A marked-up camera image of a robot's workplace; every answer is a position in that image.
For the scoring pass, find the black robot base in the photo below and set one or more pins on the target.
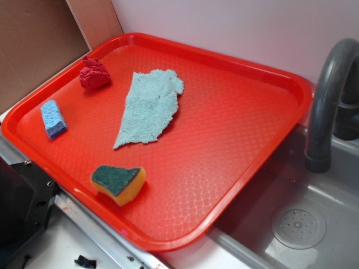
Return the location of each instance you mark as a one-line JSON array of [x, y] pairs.
[[27, 197]]

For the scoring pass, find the blue sponge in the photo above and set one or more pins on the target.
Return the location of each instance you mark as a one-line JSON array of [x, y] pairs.
[[53, 119]]

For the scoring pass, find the sink drain strainer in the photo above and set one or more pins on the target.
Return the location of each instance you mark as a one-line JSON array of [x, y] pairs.
[[298, 226]]

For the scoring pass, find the black tape scrap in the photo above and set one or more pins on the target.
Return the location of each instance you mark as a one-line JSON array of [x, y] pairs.
[[85, 262]]

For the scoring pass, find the light blue towel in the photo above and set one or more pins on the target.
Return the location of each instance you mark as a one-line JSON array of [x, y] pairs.
[[150, 105]]

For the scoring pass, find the crumpled red cloth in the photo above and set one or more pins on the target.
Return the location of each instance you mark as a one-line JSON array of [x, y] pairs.
[[94, 75]]

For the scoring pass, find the grey faucet spout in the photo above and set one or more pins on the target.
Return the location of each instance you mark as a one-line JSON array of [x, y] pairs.
[[335, 106]]

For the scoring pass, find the yellow green scrub sponge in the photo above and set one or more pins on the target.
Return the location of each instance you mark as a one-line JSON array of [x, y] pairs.
[[120, 184]]

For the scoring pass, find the brown cardboard panel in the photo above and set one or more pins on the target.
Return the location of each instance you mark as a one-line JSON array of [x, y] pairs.
[[41, 38]]

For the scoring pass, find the grey plastic sink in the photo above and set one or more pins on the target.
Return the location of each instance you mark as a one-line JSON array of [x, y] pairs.
[[242, 236]]

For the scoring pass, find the red plastic tray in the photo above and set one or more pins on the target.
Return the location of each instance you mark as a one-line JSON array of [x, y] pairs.
[[232, 115]]

